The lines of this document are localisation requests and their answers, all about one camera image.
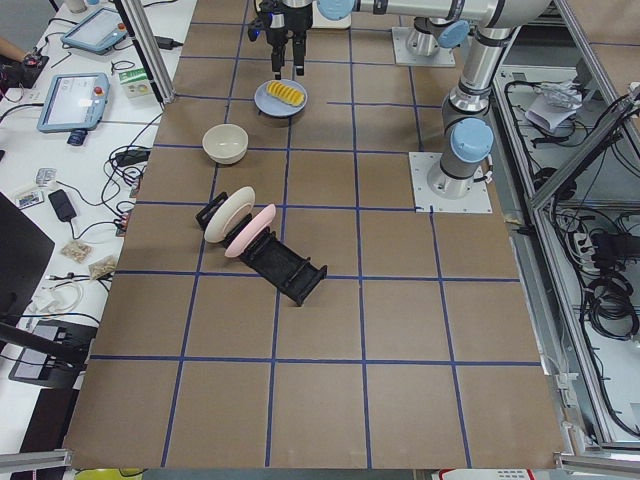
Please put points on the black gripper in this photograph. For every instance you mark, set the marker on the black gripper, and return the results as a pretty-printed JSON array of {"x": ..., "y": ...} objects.
[{"x": 286, "y": 26}]

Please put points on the yellow ridged bread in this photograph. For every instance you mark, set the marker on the yellow ridged bread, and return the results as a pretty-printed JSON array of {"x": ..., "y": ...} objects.
[{"x": 285, "y": 93}]

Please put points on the blue plate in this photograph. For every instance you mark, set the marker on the blue plate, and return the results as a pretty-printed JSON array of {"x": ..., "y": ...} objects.
[{"x": 273, "y": 107}]

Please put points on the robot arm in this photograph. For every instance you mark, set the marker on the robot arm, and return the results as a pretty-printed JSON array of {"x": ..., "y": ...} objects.
[
  {"x": 469, "y": 138},
  {"x": 448, "y": 34}
]

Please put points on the white plate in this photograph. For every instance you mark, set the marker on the white plate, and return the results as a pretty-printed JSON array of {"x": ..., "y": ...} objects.
[{"x": 225, "y": 212}]

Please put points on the pink plate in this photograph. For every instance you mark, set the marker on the pink plate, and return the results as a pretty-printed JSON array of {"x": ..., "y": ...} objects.
[{"x": 251, "y": 231}]

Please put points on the black plate rack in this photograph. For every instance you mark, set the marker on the black plate rack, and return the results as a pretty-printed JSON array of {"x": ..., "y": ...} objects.
[{"x": 290, "y": 273}]

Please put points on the white ceramic bowl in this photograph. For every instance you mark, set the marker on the white ceramic bowl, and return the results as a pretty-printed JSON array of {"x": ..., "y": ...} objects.
[{"x": 225, "y": 144}]

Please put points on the green white small box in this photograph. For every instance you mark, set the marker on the green white small box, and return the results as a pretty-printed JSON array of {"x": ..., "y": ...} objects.
[{"x": 135, "y": 83}]

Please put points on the far teach pendant tablet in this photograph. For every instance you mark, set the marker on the far teach pendant tablet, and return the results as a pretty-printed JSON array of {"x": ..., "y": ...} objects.
[{"x": 97, "y": 33}]

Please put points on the teach pendant tablet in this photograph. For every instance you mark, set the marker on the teach pendant tablet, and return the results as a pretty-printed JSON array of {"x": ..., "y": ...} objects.
[
  {"x": 97, "y": 33},
  {"x": 74, "y": 101}
]

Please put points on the near teach pendant tablet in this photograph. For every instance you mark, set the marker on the near teach pendant tablet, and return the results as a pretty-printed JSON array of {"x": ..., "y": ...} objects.
[{"x": 74, "y": 101}]

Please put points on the crumpled white paper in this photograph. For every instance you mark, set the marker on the crumpled white paper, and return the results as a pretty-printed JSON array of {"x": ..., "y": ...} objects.
[{"x": 555, "y": 103}]

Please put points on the bag of nuts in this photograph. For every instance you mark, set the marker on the bag of nuts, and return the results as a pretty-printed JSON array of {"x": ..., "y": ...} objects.
[
  {"x": 103, "y": 267},
  {"x": 77, "y": 251}
]

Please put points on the black monitor stand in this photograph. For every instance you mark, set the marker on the black monitor stand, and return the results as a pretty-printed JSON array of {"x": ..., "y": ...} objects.
[{"x": 55, "y": 353}]

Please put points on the white power strip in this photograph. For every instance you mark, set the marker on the white power strip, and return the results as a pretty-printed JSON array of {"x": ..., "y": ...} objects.
[{"x": 583, "y": 251}]

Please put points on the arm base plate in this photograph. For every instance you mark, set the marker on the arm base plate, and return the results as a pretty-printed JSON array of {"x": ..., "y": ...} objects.
[
  {"x": 435, "y": 192},
  {"x": 414, "y": 48}
]

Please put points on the left aluminium frame post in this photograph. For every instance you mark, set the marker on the left aluminium frame post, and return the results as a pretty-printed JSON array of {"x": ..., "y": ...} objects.
[{"x": 139, "y": 29}]

